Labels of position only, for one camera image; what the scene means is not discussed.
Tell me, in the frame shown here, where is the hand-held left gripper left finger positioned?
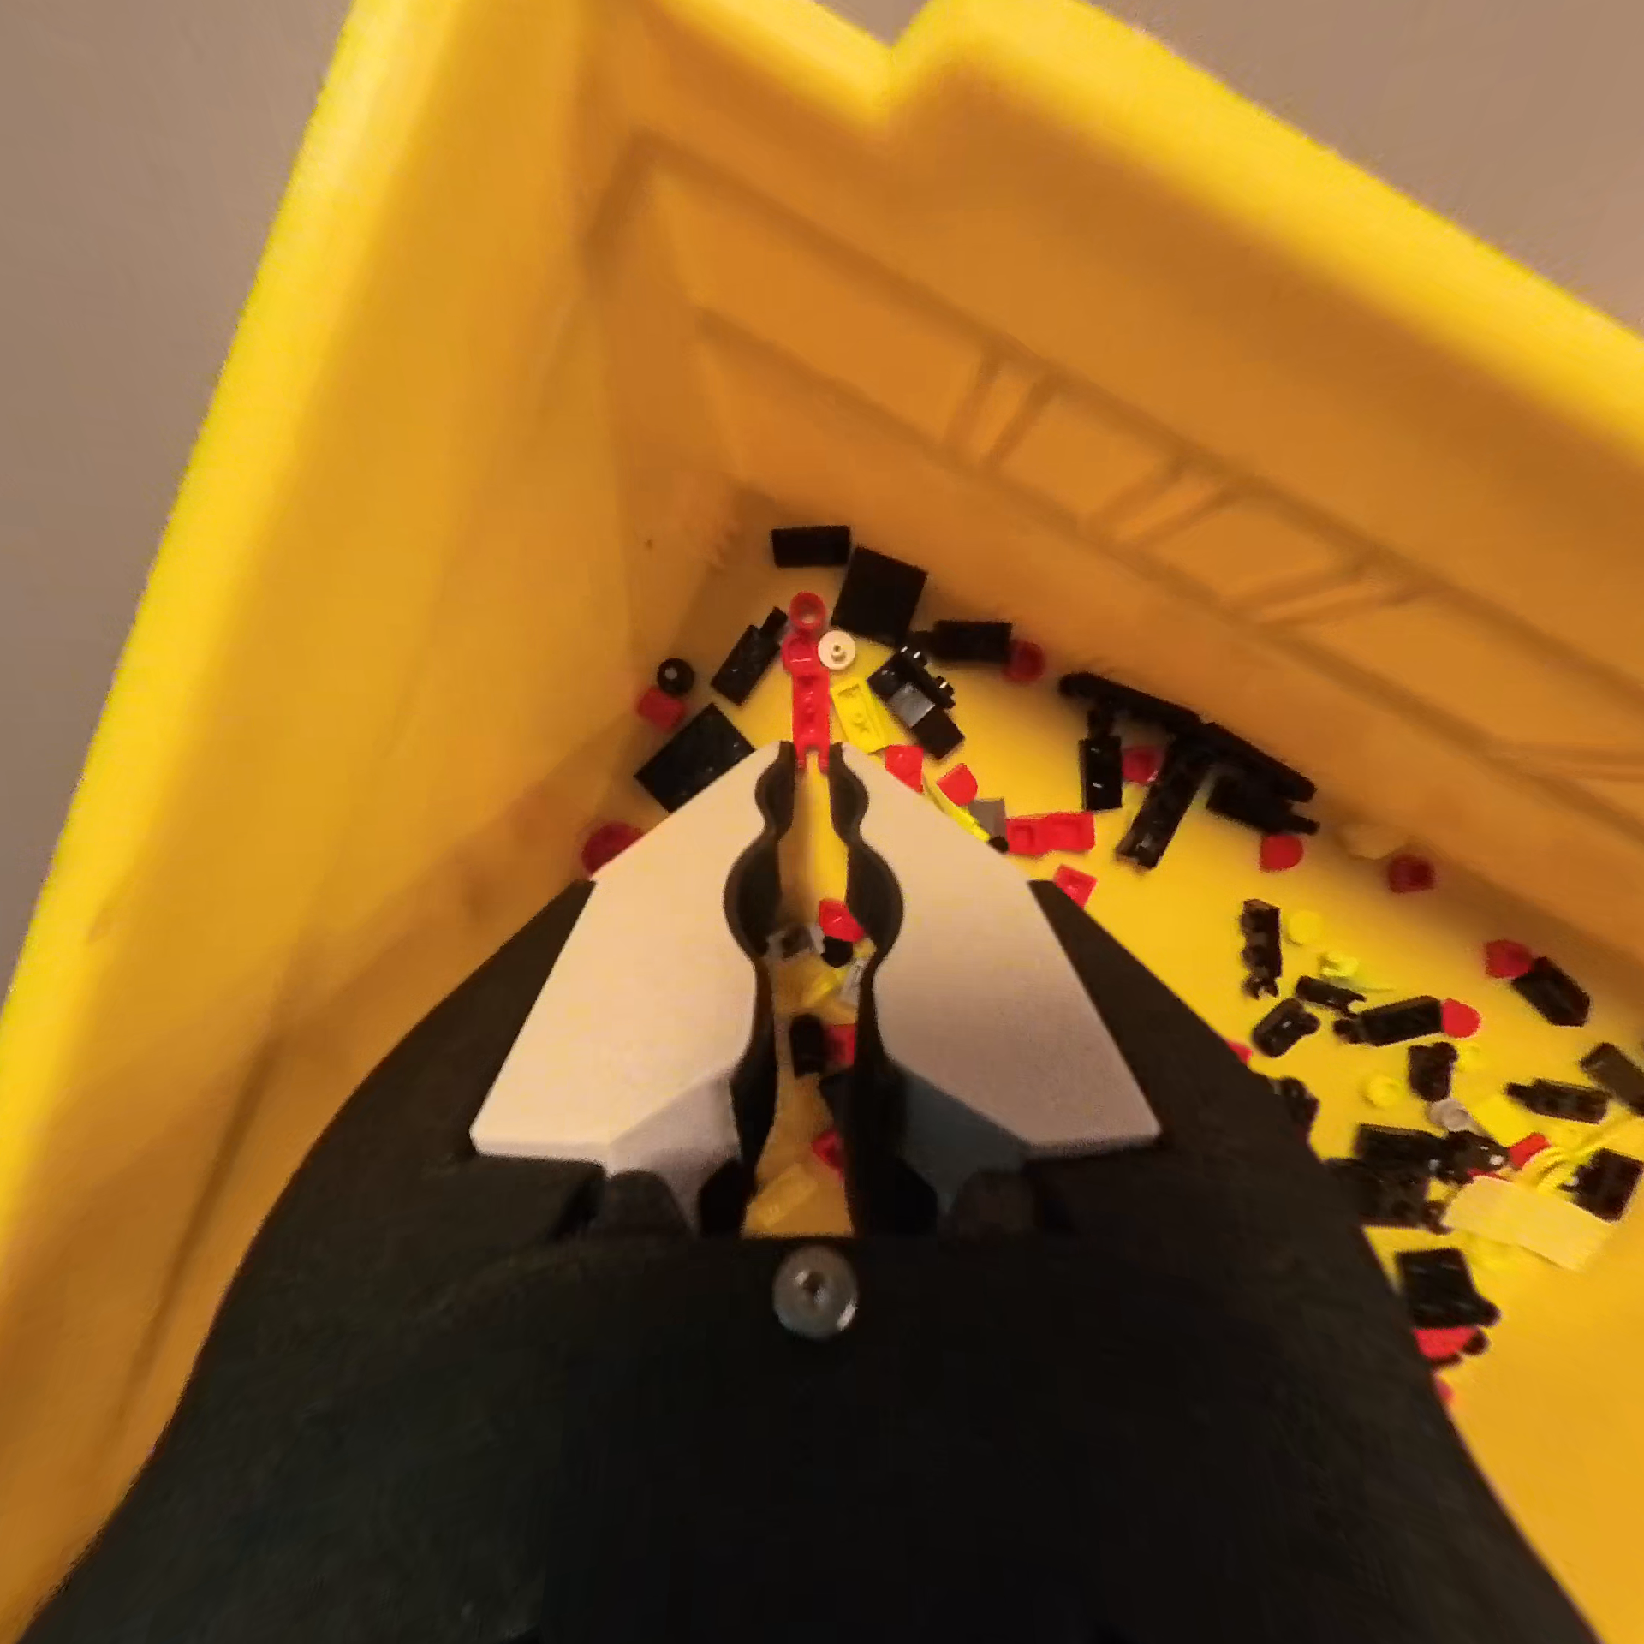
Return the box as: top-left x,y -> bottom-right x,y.
470,742 -> 796,1223

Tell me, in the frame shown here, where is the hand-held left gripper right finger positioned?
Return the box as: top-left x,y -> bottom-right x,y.
828,742 -> 1165,1184

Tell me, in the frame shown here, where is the pile of lego pieces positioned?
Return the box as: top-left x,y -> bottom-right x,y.
579,520 -> 1644,1405

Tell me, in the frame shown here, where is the red long lego piece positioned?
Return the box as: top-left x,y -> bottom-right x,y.
779,590 -> 839,774

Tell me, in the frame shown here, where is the yellow plastic bin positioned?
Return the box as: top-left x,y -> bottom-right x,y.
0,0 -> 1644,1644

